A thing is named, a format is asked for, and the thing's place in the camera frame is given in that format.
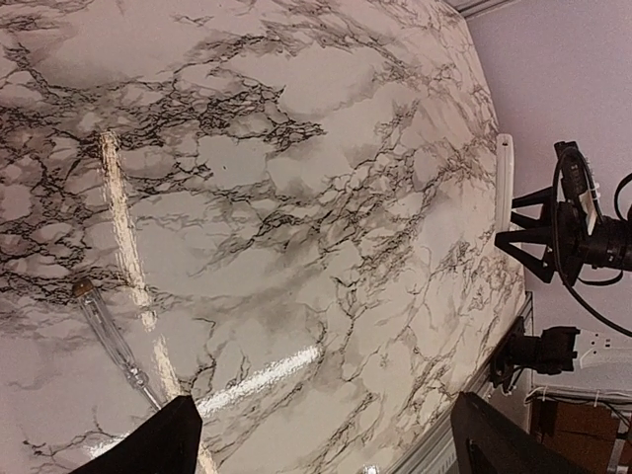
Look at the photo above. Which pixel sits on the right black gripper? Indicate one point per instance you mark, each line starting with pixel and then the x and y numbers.
pixel 609 245

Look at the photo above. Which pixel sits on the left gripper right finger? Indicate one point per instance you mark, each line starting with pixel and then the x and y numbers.
pixel 486 441

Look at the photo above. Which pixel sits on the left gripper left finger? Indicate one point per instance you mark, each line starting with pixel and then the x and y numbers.
pixel 166 443

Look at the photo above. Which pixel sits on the white remote control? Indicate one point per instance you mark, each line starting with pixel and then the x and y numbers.
pixel 504 181

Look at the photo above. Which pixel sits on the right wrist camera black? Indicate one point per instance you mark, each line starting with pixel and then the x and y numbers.
pixel 574 181

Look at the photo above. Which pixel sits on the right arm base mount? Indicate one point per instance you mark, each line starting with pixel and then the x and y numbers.
pixel 550 353

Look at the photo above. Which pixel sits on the clear handle screwdriver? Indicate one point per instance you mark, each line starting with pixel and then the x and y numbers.
pixel 103 324

